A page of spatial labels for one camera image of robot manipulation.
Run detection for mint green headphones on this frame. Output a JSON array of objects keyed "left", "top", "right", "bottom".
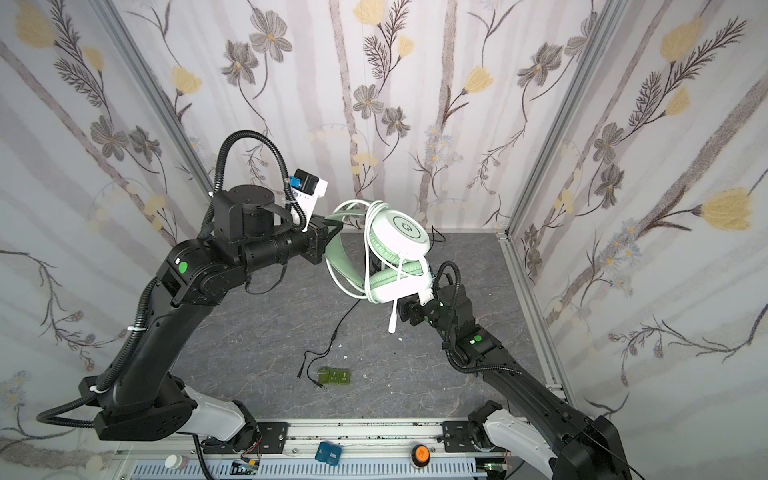
[{"left": 325, "top": 199, "right": 433, "bottom": 304}]

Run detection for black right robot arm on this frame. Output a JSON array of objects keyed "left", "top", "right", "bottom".
[{"left": 397, "top": 295, "right": 632, "bottom": 479}]

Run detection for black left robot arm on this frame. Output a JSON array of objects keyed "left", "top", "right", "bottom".
[{"left": 79, "top": 185, "right": 343, "bottom": 445}]

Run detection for orange emergency stop button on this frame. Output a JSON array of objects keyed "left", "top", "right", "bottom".
[{"left": 410, "top": 444, "right": 431, "bottom": 468}]

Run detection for small blue box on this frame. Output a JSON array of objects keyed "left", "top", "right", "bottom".
[{"left": 315, "top": 441, "right": 343, "bottom": 467}]

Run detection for left black corrugated conduit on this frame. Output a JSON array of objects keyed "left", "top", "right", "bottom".
[{"left": 36, "top": 130, "right": 306, "bottom": 440}]

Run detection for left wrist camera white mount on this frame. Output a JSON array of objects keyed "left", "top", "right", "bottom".
[{"left": 290, "top": 169, "right": 328, "bottom": 232}]

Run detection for black headphone cable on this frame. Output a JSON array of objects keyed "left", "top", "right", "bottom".
[{"left": 296, "top": 226, "right": 448, "bottom": 388}]

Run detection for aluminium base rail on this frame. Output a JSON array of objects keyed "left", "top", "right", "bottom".
[{"left": 106, "top": 418, "right": 519, "bottom": 479}]

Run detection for white slotted cable duct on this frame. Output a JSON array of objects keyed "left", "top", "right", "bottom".
[{"left": 128, "top": 459, "right": 487, "bottom": 480}]

